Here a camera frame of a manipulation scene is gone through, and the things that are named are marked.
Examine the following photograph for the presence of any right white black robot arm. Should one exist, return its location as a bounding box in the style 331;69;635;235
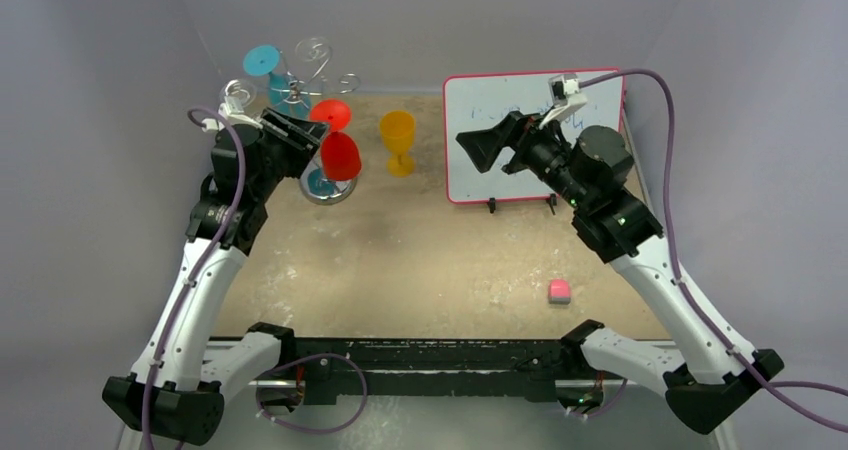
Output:
456;111;784;435

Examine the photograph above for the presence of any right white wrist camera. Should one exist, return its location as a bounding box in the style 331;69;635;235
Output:
538;73;588;129

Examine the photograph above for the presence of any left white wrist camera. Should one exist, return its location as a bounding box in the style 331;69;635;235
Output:
198;97;261;133

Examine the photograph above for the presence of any orange plastic wine glass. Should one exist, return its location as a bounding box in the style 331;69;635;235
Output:
379;110;416;178

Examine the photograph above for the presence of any blue plastic wine glass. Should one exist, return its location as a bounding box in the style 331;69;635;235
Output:
242;44;311;120

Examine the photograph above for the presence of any purple camera cable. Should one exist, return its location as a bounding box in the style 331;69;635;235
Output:
577;69;848;433
140;107;248;450

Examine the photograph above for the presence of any pink grey eraser block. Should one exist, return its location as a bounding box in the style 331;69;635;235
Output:
547;279;572;305

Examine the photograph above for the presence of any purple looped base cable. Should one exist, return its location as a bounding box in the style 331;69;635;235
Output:
255;354;369;435

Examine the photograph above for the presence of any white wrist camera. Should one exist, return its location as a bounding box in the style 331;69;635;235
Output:
198;97;261;133
538;73;588;129

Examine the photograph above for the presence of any silver wire wine glass rack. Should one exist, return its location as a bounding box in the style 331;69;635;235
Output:
221;36;364;206

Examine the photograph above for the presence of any pink framed whiteboard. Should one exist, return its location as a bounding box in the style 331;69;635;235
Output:
443;68;625;204

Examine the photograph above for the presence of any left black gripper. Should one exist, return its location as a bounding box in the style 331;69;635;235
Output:
253;109;329;201

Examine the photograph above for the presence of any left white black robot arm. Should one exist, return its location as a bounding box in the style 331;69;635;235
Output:
102;107;330;449

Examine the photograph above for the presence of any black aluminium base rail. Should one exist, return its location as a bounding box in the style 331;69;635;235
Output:
248;337;621;405

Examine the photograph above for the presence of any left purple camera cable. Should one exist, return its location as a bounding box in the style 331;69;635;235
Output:
140;107;248;450

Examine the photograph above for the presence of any clear wine glass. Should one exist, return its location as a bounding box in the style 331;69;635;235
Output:
219;79;258;109

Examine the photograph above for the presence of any red plastic wine glass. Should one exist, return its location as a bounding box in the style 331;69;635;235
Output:
310;99;362;181

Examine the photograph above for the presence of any clear champagne flute glass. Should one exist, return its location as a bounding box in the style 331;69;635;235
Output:
295;37;333;86

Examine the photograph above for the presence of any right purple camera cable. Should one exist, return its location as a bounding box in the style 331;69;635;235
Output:
577;69;848;433

